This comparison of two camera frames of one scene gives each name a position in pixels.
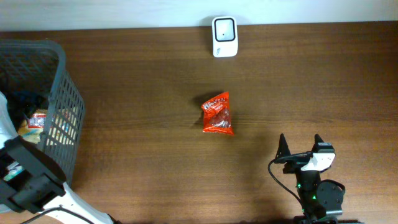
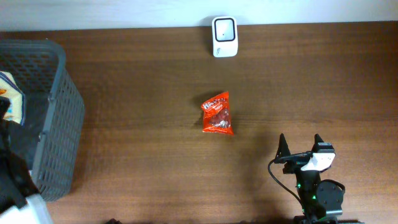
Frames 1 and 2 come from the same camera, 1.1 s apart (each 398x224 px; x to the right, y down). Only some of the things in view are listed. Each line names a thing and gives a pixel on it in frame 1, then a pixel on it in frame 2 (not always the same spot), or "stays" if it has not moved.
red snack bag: [217, 115] stays
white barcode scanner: [224, 36] stays
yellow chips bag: [54, 126] → [9, 88]
